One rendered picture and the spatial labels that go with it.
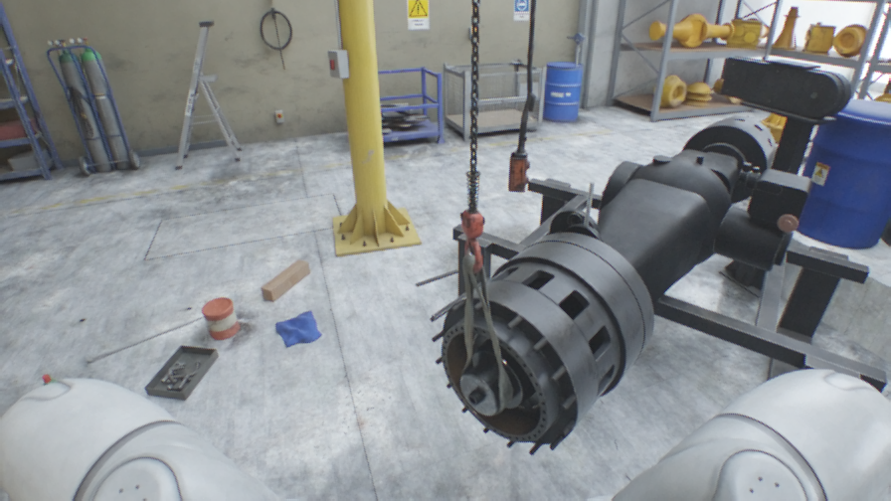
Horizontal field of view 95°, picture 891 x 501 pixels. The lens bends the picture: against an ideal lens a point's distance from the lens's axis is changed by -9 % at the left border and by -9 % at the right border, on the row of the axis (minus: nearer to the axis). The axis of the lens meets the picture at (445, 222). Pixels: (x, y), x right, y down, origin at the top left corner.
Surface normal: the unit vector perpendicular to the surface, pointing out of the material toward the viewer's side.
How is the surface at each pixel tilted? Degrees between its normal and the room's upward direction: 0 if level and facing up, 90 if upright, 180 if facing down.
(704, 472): 52
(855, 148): 90
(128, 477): 27
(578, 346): 48
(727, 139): 90
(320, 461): 0
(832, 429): 17
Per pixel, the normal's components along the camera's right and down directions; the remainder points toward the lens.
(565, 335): 0.43, -0.52
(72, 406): -0.01, -0.94
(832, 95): -0.94, 0.17
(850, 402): 0.12, -0.83
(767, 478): -0.01, -0.62
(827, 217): -0.83, 0.27
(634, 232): -0.33, -0.63
